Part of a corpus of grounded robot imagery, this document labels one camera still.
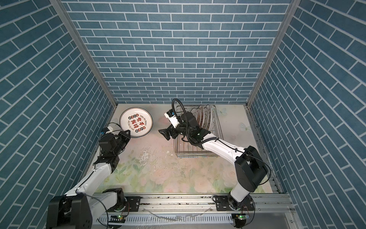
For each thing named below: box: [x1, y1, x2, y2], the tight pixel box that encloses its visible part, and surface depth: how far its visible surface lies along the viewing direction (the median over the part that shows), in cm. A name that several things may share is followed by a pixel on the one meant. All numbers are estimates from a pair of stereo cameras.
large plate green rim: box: [119, 106, 153, 138], surface depth 90 cm
